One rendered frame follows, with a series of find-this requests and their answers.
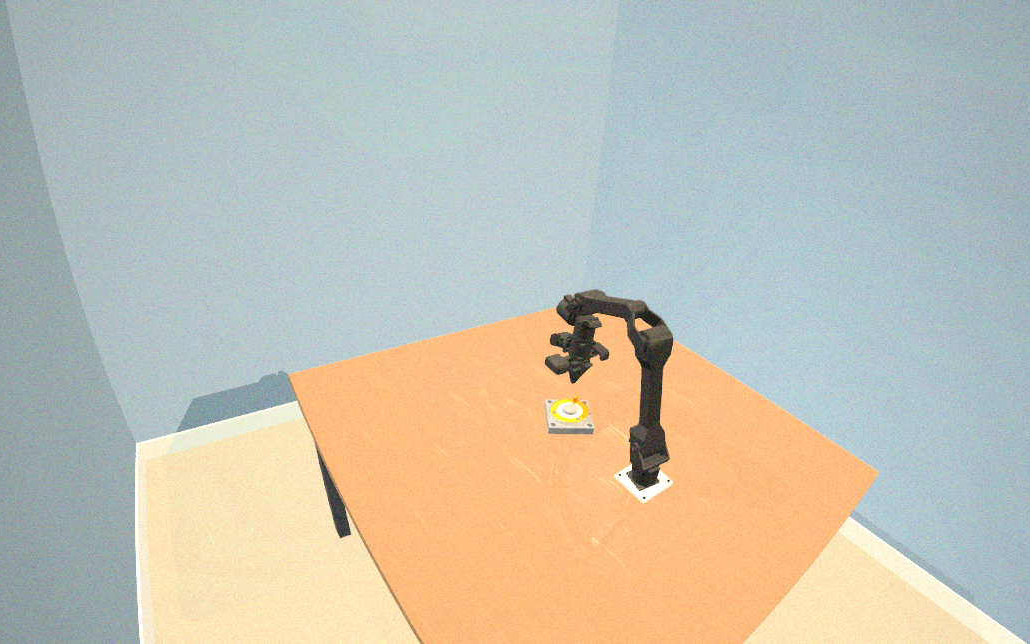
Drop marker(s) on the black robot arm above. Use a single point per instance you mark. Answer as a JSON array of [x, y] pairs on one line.
[[653, 347]]

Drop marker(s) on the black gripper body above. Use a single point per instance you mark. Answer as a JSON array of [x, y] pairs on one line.
[[579, 351]]

